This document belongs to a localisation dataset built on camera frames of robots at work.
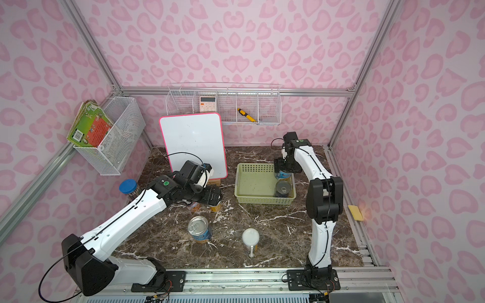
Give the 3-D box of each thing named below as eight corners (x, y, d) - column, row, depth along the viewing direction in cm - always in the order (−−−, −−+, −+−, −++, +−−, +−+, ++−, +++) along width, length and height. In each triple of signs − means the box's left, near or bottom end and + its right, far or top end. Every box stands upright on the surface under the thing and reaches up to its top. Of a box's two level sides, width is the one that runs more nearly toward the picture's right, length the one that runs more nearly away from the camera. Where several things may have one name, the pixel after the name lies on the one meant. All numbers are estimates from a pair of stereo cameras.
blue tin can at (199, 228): (192, 243, 84) (185, 235, 76) (195, 225, 90) (189, 215, 81) (210, 243, 84) (205, 235, 76) (212, 225, 90) (208, 215, 81)
